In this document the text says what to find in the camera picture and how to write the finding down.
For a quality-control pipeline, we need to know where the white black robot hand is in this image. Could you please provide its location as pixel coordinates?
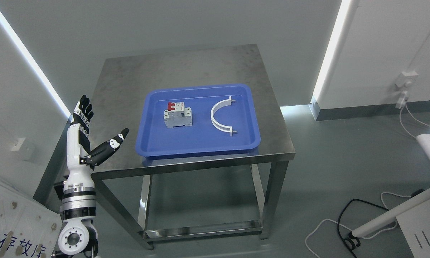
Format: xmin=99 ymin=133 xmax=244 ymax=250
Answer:
xmin=64 ymin=95 xmax=129 ymax=191

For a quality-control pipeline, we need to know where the white circuit breaker red switch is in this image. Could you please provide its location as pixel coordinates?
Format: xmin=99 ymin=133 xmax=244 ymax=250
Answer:
xmin=163 ymin=102 xmax=193 ymax=128

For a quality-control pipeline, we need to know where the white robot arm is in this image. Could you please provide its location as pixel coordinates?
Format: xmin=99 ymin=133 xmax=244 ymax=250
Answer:
xmin=51 ymin=181 xmax=100 ymax=258

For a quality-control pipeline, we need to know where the stainless steel table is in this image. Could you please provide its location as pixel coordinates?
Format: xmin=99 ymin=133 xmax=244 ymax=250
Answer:
xmin=90 ymin=44 xmax=295 ymax=254

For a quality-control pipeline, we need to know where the blue plastic tray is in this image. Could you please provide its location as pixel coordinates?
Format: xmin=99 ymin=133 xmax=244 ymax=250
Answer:
xmin=136 ymin=83 xmax=261 ymax=159

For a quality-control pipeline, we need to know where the white board with blue text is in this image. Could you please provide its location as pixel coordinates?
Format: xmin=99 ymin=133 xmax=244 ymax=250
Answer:
xmin=0 ymin=179 xmax=62 ymax=258

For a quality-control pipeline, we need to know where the white stand pole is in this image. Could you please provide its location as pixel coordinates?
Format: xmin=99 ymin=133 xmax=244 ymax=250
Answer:
xmin=348 ymin=188 xmax=430 ymax=239

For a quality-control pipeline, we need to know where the white cabinet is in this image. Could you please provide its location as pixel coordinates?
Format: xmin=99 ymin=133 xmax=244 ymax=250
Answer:
xmin=397 ymin=200 xmax=430 ymax=258

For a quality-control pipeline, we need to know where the white wall switch box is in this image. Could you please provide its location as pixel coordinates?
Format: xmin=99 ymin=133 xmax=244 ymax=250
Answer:
xmin=10 ymin=138 xmax=36 ymax=161

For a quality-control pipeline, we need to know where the white curved plastic bracket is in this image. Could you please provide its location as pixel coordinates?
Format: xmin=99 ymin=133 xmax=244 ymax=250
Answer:
xmin=210 ymin=95 xmax=237 ymax=137

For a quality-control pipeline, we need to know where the black cable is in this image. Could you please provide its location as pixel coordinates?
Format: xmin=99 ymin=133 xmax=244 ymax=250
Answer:
xmin=337 ymin=188 xmax=426 ymax=258

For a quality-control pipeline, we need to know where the white cable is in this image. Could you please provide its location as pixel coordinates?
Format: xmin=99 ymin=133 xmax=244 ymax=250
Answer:
xmin=398 ymin=102 xmax=430 ymax=139

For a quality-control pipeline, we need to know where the white wall socket with plug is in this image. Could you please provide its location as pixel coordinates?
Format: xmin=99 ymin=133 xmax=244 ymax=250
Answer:
xmin=395 ymin=71 xmax=418 ymax=109

